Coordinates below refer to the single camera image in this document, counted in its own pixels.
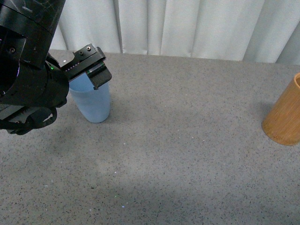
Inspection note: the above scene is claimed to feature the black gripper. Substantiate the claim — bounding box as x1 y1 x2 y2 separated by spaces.
0 44 112 135

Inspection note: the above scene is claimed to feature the light blue plastic cup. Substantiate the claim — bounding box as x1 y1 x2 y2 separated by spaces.
69 74 110 123

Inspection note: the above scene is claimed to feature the bamboo chopstick holder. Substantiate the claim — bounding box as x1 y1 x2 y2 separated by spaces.
262 73 300 146

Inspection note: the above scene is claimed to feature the white pleated curtain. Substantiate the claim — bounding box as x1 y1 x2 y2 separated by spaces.
51 0 300 65

